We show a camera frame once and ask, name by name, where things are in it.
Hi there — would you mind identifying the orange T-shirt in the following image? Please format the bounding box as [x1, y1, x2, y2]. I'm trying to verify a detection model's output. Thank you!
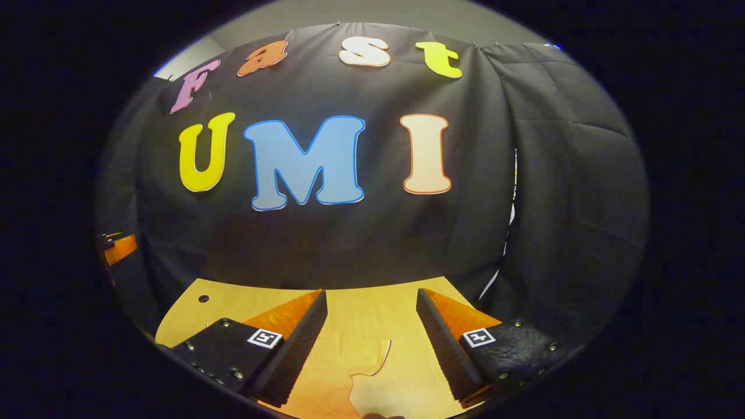
[274, 333, 408, 419]

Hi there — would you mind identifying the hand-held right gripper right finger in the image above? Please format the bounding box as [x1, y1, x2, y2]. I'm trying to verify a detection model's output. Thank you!
[416, 287, 580, 409]

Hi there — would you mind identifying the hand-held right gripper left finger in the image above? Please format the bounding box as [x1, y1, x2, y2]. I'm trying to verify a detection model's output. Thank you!
[156, 289, 328, 408]

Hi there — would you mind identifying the black backdrop cloth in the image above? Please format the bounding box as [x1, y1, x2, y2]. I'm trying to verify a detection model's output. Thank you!
[96, 22, 650, 350]

